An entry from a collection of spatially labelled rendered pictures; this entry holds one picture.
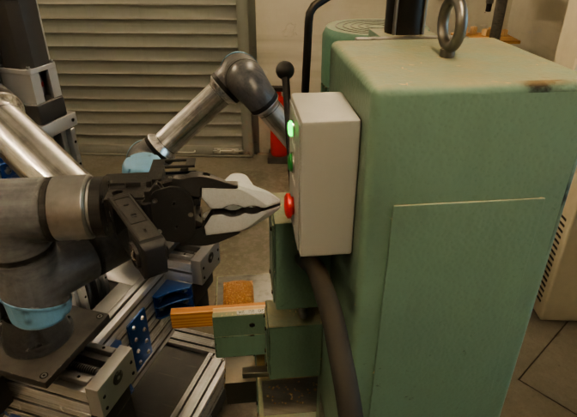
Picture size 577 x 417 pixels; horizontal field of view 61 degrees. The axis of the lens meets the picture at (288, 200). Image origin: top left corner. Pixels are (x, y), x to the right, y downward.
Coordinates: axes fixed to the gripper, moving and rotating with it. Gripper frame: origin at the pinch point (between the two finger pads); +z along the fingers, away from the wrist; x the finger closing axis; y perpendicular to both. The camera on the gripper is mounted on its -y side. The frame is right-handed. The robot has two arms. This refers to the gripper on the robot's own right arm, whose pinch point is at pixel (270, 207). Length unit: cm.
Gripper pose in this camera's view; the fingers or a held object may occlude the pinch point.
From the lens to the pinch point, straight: 57.5
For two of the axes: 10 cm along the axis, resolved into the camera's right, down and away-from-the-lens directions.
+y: -1.0, -4.8, 8.7
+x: 0.0, 8.8, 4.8
